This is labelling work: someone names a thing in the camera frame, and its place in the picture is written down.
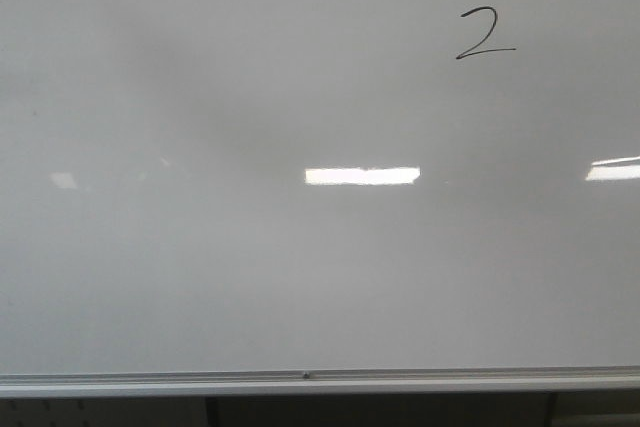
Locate white whiteboard with aluminium frame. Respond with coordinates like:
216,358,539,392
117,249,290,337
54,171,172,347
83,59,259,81
1,0,639,398

